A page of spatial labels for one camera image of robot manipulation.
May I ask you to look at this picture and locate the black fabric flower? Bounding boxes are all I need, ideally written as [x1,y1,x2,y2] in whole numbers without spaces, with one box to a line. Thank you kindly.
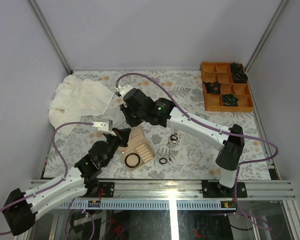
[231,71,248,84]
[229,62,245,73]

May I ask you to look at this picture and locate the black flower orange dots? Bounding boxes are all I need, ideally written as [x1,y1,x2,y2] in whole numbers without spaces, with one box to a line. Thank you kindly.
[203,81,221,95]

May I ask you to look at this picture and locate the beige jewelry box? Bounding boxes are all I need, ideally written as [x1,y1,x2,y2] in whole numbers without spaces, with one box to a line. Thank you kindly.
[117,126,156,172]

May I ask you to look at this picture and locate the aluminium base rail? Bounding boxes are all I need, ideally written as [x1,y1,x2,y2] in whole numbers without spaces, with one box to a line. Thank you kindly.
[53,180,295,212]

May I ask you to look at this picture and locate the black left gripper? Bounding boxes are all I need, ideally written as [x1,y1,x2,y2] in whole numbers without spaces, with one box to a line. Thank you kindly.
[103,129,132,169]

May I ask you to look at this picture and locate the orange wooden divided tray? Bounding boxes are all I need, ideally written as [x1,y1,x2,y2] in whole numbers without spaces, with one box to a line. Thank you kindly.
[200,62,254,113]

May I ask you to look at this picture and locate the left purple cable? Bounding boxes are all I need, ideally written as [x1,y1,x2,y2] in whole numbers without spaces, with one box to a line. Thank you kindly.
[0,121,96,236]

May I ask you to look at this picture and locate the white crumpled cloth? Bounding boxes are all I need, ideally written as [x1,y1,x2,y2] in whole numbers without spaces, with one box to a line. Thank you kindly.
[48,75,114,128]

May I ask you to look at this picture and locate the purple cable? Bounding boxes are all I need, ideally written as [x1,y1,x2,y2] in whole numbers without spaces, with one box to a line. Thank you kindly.
[0,121,96,236]
[115,72,280,231]

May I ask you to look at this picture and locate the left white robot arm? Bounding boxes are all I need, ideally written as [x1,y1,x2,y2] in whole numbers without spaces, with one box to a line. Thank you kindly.
[2,128,131,236]

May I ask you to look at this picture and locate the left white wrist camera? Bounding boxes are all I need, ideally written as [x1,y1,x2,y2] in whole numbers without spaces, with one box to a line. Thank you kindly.
[92,119,117,136]

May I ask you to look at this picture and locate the black flower green swirls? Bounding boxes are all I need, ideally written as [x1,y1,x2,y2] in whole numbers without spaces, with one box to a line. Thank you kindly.
[221,93,239,107]

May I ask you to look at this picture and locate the black fabric flower top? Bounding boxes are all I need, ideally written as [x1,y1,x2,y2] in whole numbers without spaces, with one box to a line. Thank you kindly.
[229,62,245,73]

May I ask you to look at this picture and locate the black bangle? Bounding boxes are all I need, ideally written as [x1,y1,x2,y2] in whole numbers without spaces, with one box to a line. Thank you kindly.
[124,153,141,169]

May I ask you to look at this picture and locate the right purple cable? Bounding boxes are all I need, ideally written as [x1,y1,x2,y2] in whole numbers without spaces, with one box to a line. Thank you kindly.
[115,72,280,231]

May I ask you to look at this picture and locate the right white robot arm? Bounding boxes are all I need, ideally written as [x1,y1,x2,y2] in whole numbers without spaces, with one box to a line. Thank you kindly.
[116,85,245,198]

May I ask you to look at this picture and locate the floral patterned tablecloth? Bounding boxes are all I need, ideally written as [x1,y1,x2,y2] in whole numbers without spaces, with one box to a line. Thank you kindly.
[43,71,270,186]

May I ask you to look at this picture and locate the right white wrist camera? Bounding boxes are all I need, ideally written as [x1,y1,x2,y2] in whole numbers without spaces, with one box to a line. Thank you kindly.
[115,84,133,97]

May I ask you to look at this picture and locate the thin silver cuff bracelet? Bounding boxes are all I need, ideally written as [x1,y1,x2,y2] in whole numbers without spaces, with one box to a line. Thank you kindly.
[187,150,204,164]

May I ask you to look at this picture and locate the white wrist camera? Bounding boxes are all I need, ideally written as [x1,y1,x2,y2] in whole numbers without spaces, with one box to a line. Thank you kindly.
[92,119,117,136]
[115,84,133,97]

